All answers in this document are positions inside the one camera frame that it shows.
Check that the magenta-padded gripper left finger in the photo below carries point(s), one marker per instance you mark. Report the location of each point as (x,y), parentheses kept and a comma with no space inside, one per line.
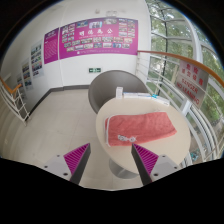
(80,156)

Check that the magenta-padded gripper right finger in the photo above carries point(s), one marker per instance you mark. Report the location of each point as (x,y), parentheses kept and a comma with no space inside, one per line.
(144,158)

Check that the coral pink towel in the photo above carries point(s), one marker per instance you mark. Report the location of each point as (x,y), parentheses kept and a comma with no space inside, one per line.
(140,128)

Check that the flat white blue box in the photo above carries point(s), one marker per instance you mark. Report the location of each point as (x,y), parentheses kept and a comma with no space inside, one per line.
(161,100)
(137,95)

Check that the small upright white box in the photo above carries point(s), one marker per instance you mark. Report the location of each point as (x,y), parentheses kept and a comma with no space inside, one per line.
(119,92)

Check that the grey round tub chair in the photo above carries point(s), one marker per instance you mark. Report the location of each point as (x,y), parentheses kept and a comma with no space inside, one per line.
(106,86)

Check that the white stair railing orange handrail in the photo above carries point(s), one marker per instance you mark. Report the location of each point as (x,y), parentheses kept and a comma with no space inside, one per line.
(15,100)

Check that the green exit sign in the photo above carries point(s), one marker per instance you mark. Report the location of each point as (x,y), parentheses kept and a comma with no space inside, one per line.
(94,70)

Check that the red and white warning sign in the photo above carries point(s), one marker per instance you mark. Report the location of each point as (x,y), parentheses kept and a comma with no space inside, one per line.
(191,81)

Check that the large magenta photo poster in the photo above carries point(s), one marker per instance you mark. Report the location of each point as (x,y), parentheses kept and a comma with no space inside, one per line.
(100,46)

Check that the narrow magenta text poster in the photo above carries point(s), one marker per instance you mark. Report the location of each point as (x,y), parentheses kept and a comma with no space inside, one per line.
(51,46)

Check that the white photo wall poster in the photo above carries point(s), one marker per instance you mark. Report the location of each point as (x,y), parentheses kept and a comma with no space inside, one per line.
(37,60)
(27,75)
(20,85)

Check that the white-framed glass window wall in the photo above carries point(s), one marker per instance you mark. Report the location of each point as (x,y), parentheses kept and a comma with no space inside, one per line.
(173,40)

